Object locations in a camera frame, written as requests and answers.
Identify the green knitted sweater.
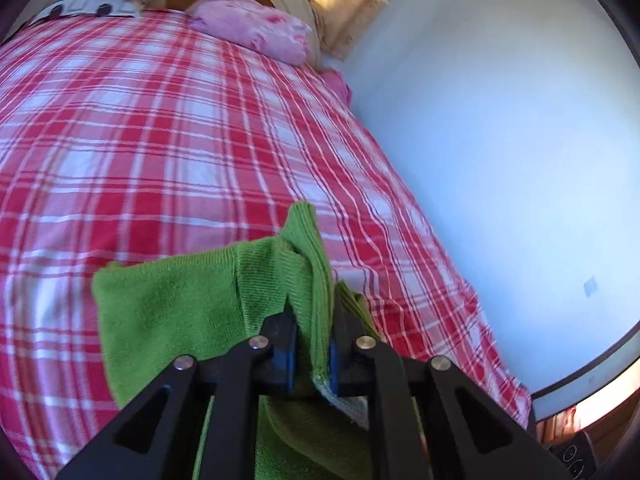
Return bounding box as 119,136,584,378
91,202,376,479

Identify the black device with circles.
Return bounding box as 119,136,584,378
548,431,598,480

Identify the red plaid bed sheet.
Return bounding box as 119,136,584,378
1,11,532,479

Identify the pink cloth at bed edge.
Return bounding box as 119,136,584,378
319,68,352,107

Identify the pink floral pillow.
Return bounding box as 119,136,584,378
188,0,311,66

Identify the white patterned pillow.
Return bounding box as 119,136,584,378
32,0,149,23

